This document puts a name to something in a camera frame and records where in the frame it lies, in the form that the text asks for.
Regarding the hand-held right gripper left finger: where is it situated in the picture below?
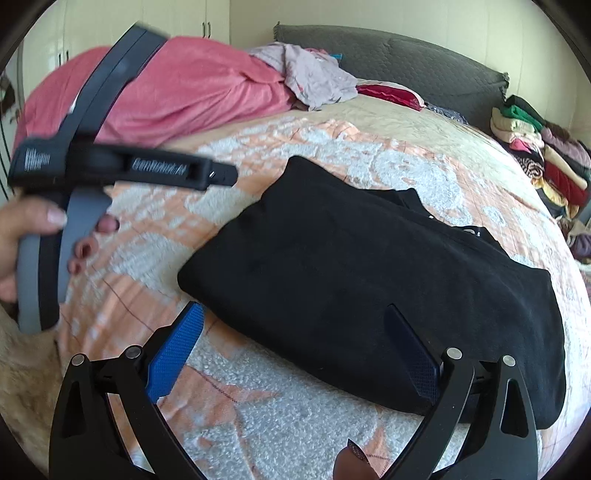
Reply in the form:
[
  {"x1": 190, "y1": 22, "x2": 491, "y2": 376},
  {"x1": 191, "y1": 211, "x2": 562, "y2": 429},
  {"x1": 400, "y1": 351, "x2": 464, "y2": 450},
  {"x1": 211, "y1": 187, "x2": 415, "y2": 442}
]
[{"x1": 48, "y1": 302, "x2": 206, "y2": 480}]

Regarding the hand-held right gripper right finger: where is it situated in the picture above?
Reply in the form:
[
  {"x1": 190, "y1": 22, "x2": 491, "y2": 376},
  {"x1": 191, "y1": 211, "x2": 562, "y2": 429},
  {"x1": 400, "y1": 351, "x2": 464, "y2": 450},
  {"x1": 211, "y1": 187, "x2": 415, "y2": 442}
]
[{"x1": 384, "y1": 305, "x2": 541, "y2": 480}]

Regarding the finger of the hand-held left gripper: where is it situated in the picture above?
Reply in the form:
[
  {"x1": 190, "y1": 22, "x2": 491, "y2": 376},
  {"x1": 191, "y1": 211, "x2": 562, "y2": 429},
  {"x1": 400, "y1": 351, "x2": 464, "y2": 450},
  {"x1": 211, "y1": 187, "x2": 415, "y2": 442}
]
[{"x1": 187, "y1": 158, "x2": 239, "y2": 190}]

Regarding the black sweater with orange cuffs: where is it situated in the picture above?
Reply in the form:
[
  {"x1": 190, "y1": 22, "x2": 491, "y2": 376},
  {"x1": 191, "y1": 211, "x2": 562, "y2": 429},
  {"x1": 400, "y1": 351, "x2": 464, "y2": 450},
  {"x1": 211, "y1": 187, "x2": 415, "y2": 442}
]
[{"x1": 178, "y1": 155, "x2": 568, "y2": 428}]

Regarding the pile of folded clothes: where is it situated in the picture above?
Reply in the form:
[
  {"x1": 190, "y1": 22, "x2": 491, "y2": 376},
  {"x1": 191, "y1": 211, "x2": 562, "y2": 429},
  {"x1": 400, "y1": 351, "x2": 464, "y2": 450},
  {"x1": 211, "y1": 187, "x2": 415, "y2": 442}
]
[{"x1": 489, "y1": 95, "x2": 591, "y2": 220}]

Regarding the person's left hand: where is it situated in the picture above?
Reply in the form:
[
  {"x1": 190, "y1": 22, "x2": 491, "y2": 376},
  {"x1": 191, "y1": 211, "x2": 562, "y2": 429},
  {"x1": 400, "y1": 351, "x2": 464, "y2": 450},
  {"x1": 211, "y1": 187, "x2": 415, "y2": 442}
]
[{"x1": 0, "y1": 199, "x2": 122, "y2": 305}]

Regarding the pink duvet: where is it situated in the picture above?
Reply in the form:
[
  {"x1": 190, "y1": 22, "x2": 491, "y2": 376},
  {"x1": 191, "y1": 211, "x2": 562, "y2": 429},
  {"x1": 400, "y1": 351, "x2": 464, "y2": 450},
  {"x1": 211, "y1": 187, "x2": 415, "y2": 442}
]
[{"x1": 14, "y1": 37, "x2": 298, "y2": 148}]

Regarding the orange and white patterned blanket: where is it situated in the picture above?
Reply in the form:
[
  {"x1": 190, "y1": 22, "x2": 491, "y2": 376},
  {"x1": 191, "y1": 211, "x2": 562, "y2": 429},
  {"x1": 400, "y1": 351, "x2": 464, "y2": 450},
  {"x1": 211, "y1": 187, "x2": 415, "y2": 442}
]
[{"x1": 58, "y1": 115, "x2": 589, "y2": 480}]

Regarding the light pink crumpled garment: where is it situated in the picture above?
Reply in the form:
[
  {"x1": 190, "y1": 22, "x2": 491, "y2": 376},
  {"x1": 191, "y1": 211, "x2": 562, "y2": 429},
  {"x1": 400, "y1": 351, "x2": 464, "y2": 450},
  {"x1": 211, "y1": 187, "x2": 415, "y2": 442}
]
[{"x1": 249, "y1": 41, "x2": 358, "y2": 112}]

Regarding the white wardrobe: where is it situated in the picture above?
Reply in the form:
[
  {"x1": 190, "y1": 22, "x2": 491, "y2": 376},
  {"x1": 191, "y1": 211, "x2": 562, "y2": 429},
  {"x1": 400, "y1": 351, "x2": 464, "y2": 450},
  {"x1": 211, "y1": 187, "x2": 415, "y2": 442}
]
[{"x1": 23, "y1": 0, "x2": 232, "y2": 70}]

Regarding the bed with beige sheet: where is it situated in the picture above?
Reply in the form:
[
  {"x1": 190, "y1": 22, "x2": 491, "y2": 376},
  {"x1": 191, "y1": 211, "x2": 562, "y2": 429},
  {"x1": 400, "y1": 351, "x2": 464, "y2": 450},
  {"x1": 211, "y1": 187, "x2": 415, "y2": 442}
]
[{"x1": 0, "y1": 92, "x2": 591, "y2": 480}]

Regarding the red folded cloth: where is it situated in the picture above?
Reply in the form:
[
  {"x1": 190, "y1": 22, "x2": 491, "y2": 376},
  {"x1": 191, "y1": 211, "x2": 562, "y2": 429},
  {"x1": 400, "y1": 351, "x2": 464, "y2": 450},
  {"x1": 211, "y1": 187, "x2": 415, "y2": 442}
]
[{"x1": 355, "y1": 82, "x2": 424, "y2": 112}]

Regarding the purple cloth bundle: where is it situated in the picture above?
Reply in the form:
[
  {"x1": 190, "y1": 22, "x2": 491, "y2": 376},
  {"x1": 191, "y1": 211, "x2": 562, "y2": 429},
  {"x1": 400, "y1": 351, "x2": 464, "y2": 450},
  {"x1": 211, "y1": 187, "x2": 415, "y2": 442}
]
[{"x1": 566, "y1": 219, "x2": 591, "y2": 266}]

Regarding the grey quilted headboard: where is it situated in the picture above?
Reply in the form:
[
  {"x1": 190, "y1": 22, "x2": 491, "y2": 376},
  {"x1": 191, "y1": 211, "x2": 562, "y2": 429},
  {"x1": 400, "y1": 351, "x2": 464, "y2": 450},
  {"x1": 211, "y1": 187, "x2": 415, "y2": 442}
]
[{"x1": 272, "y1": 23, "x2": 511, "y2": 137}]

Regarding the dark patterned cloth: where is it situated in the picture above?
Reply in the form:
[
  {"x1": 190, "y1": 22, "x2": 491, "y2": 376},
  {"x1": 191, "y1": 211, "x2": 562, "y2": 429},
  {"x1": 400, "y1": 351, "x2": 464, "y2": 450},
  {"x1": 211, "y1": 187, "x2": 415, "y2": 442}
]
[{"x1": 422, "y1": 102, "x2": 468, "y2": 124}]

